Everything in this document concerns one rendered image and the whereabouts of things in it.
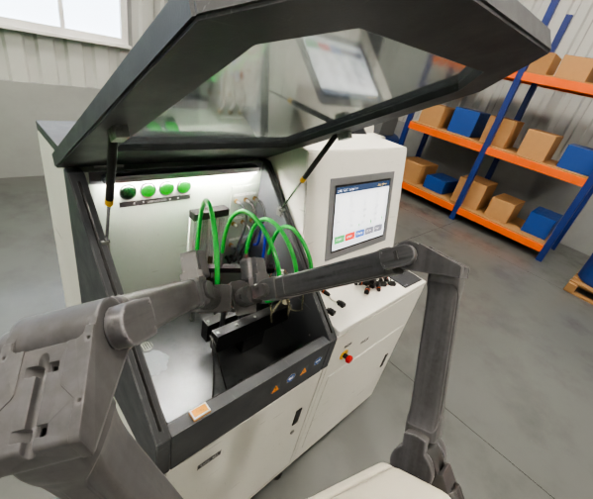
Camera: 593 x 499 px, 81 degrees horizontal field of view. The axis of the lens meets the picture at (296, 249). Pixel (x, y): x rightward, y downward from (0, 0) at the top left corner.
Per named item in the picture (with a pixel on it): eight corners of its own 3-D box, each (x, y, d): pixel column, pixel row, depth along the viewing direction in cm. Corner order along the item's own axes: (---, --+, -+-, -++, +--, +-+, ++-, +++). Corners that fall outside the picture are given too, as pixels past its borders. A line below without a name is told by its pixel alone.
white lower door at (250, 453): (162, 572, 128) (165, 477, 94) (159, 566, 129) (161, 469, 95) (290, 463, 171) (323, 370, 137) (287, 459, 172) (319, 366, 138)
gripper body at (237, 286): (248, 279, 107) (257, 275, 100) (254, 312, 105) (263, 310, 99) (229, 282, 104) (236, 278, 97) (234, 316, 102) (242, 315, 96)
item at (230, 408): (169, 470, 95) (171, 437, 87) (162, 457, 98) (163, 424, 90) (321, 370, 136) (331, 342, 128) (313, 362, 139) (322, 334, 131)
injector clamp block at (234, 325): (213, 367, 122) (217, 337, 115) (199, 349, 128) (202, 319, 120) (284, 332, 145) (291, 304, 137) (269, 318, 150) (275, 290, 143)
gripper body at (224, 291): (191, 286, 87) (181, 283, 79) (232, 285, 87) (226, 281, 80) (190, 312, 85) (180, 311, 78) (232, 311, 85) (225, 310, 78)
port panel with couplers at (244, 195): (228, 259, 143) (237, 189, 128) (223, 254, 145) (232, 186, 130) (252, 252, 152) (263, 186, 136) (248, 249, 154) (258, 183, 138)
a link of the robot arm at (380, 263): (417, 266, 64) (434, 268, 72) (410, 237, 65) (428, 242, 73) (251, 303, 88) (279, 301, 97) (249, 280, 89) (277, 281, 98)
